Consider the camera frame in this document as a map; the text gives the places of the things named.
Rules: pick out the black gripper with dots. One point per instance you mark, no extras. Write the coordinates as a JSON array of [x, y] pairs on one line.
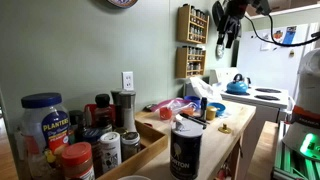
[[236, 9]]

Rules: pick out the dark blue Morton salt container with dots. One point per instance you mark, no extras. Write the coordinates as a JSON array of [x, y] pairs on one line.
[[185, 146]]

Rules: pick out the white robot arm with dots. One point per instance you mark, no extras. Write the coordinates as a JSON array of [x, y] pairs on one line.
[[303, 135]]

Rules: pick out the white lid spice shaker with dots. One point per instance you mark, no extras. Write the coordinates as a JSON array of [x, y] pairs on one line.
[[111, 151]]

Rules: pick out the blue lid dark jar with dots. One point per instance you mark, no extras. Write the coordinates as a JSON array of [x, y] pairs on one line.
[[92, 136]]

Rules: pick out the red lid spice jar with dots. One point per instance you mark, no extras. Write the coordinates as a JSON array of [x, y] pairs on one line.
[[77, 162]]

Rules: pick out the Planters peanuts jar blue lid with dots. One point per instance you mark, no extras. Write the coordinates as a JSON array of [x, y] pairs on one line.
[[45, 126]]

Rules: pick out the hanging black frying pan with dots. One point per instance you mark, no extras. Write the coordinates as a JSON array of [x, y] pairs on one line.
[[218, 14]]

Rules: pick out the upper wooden spice rack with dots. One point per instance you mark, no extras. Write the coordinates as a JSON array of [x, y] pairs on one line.
[[192, 25]]

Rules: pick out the wooden spice rack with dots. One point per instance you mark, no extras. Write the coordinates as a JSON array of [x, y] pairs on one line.
[[192, 25], [190, 61]]

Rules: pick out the lower wooden spice rack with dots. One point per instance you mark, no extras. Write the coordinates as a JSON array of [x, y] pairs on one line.
[[190, 61]]

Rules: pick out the white refrigerator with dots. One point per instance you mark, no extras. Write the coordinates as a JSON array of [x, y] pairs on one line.
[[270, 65]]

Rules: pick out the blue tea kettle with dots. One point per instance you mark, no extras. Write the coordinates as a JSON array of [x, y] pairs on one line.
[[237, 85]]

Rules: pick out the blue plastic bowl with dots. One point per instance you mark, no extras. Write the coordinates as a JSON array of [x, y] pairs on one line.
[[220, 108]]

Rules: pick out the small yellow jar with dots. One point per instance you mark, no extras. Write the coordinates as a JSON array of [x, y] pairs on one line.
[[211, 112]]

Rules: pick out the black marker pen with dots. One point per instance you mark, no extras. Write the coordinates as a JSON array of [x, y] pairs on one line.
[[194, 120]]

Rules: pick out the brass knob on table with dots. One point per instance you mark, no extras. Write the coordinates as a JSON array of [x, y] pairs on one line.
[[224, 129]]

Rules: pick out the clear plastic bag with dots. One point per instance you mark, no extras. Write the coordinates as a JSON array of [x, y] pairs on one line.
[[179, 105]]

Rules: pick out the orange small cup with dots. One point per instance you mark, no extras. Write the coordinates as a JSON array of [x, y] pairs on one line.
[[165, 113]]

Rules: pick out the stainless steel pepper grinder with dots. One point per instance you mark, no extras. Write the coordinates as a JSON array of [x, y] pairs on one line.
[[127, 99]]

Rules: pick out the wooden tray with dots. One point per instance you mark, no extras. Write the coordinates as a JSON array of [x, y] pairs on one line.
[[153, 143]]

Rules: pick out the glass jar dark spice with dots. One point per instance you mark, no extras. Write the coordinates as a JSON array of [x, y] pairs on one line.
[[130, 145]]

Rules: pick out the dark sauce bottle black cap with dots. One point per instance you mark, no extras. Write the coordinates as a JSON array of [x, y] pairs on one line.
[[103, 113]]

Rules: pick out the white bowl rim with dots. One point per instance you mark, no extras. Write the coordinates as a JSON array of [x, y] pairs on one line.
[[134, 177]]

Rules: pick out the white wall outlet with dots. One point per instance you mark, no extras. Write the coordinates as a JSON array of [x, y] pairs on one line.
[[127, 80]]

